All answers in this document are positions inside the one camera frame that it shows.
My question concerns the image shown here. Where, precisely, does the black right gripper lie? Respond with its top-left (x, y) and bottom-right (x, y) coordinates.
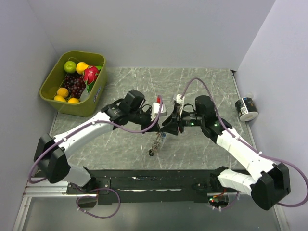
top-left (160, 105), bottom-right (205, 136)

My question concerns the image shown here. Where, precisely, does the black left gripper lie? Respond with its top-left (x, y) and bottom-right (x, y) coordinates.
top-left (129, 107), bottom-right (160, 134)

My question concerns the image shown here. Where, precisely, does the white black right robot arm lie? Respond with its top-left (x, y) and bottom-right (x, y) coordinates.
top-left (161, 94), bottom-right (291, 210)

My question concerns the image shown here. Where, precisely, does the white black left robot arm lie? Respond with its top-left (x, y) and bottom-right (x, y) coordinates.
top-left (33, 90), bottom-right (166, 193)

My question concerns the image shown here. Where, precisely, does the olive green plastic bin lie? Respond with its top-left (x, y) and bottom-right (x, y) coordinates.
top-left (39, 51), bottom-right (107, 117)

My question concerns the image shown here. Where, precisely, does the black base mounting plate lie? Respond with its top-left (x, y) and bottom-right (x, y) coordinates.
top-left (66, 169), bottom-right (241, 205)

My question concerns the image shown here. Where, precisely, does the black white tape roll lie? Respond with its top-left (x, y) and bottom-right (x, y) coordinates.
top-left (234, 97), bottom-right (258, 122)

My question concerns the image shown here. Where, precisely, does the pink dragon fruit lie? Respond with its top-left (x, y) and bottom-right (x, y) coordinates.
top-left (83, 66), bottom-right (102, 93)

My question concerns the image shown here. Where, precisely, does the orange fruit front right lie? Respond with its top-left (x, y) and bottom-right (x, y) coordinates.
top-left (67, 98), bottom-right (79, 104)

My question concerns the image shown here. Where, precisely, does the orange fruit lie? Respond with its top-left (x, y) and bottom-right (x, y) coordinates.
top-left (67, 98), bottom-right (79, 104)
top-left (57, 87), bottom-right (69, 98)

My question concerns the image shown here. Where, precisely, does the purple grape bunch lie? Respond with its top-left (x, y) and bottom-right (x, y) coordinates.
top-left (62, 72), bottom-right (86, 99)

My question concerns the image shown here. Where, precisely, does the orange fruit upper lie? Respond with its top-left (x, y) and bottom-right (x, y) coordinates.
top-left (57, 87), bottom-right (69, 98)

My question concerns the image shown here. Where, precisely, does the yellow lemon front left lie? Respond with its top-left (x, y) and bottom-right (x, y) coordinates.
top-left (53, 95), bottom-right (66, 103)

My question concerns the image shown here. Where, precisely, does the green apple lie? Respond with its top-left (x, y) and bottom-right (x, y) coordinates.
top-left (64, 61), bottom-right (77, 74)

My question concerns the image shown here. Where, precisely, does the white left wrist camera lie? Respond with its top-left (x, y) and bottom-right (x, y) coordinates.
top-left (151, 96), bottom-right (167, 120)

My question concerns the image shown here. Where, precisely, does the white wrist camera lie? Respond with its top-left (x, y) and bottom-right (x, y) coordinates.
top-left (151, 96), bottom-right (167, 120)
top-left (173, 94), bottom-right (185, 117)

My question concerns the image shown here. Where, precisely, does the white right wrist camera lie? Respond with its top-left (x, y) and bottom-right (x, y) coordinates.
top-left (173, 94), bottom-right (185, 117)

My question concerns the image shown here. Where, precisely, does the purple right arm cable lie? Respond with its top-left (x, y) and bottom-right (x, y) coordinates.
top-left (181, 77), bottom-right (308, 212)

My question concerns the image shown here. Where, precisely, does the aluminium rail frame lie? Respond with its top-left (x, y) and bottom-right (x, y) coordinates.
top-left (14, 181), bottom-right (290, 231)

